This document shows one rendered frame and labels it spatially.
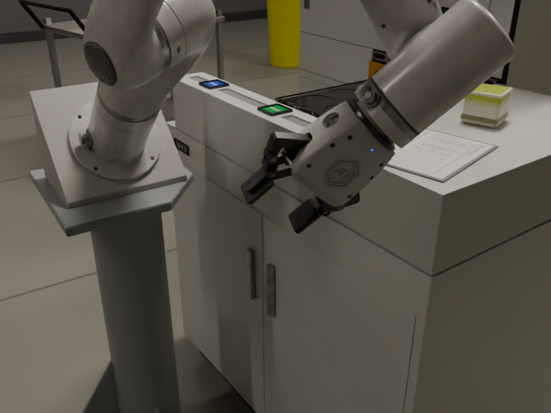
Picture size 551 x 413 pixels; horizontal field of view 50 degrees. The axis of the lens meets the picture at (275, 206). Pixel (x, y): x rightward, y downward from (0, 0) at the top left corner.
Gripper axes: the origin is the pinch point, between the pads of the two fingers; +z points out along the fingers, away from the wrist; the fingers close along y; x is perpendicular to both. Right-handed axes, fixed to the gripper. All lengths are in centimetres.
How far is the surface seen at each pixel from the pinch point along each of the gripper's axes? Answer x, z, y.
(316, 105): 68, 1, 50
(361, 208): 17.4, -0.5, 32.0
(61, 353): 73, 124, 61
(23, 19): 631, 267, 140
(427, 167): 14.1, -14.2, 30.1
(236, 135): 55, 16, 30
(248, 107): 55, 9, 27
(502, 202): 7.9, -19.5, 42.3
